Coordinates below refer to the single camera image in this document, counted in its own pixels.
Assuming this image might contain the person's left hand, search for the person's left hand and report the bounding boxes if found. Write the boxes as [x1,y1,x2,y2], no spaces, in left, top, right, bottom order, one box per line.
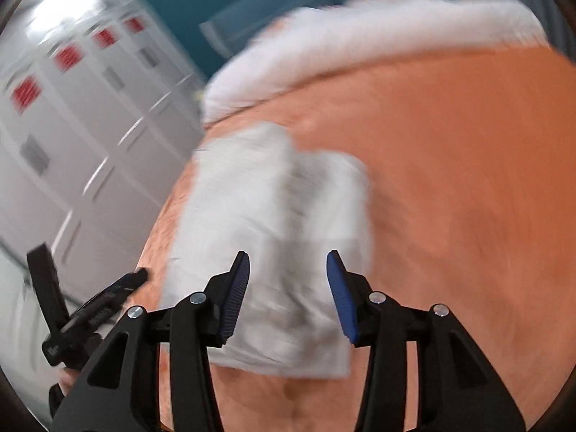
[58,366,81,391]

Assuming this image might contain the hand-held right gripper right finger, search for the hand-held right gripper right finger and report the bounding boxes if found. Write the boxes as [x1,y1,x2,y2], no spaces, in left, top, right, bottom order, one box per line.
[326,249,527,432]

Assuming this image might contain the cream crinkled fleece-lined jacket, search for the cream crinkled fleece-lined jacket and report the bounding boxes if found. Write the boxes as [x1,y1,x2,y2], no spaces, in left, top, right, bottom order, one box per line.
[162,123,374,381]

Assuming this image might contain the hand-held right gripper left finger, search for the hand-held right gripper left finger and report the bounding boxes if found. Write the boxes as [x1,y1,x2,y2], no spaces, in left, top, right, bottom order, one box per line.
[50,251,251,432]

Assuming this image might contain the pale pink duvet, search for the pale pink duvet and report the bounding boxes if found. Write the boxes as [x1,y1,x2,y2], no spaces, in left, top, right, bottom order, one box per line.
[200,0,552,124]

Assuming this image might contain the blue padded headboard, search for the blue padded headboard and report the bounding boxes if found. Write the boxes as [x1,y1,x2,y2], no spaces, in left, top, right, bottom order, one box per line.
[198,0,455,55]

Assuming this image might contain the orange plush bed blanket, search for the orange plush bed blanket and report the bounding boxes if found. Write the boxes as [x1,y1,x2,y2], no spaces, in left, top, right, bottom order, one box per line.
[135,47,576,432]

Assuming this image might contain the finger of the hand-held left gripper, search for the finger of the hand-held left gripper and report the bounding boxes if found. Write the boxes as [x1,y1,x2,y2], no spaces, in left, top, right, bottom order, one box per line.
[62,269,149,330]
[26,243,69,332]

